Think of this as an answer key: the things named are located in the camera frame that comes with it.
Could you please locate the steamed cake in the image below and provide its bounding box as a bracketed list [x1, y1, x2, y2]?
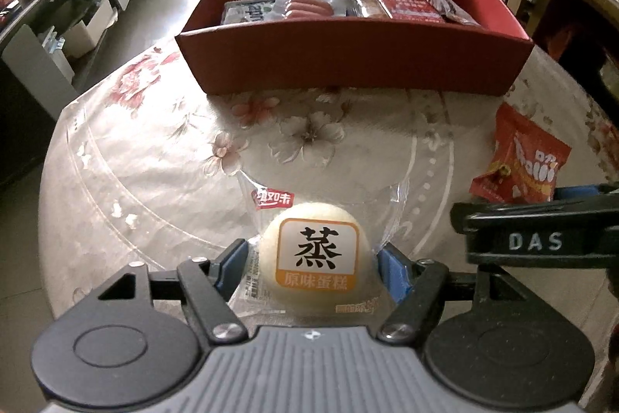
[237, 171, 412, 327]

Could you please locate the dark long cabinet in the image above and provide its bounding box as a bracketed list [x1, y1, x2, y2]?
[0, 0, 131, 189]

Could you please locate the green and white snack packet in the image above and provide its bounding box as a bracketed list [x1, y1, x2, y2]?
[221, 0, 281, 26]

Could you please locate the white storage box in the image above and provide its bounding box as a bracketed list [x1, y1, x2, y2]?
[63, 0, 119, 58]

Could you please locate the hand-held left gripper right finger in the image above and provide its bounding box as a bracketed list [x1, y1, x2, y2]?
[376, 248, 571, 343]

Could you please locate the red and clear snack packet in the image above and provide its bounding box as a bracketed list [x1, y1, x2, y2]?
[357, 0, 482, 27]

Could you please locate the floral tablecloth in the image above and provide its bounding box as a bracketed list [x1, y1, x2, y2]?
[39, 40, 619, 413]

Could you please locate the red cardboard box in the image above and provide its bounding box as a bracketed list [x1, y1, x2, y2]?
[175, 0, 534, 97]

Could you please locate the sausage packet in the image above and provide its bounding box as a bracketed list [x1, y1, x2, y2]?
[273, 0, 356, 21]

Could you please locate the clear packet of brown snack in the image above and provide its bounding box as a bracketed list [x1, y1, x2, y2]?
[349, 0, 388, 18]

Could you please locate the red gummy candy packet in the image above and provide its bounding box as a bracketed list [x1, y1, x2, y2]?
[470, 102, 572, 204]

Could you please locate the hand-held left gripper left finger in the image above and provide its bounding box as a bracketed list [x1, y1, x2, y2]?
[68, 238, 248, 343]

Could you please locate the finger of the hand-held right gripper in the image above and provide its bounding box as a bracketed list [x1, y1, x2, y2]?
[555, 182, 619, 202]

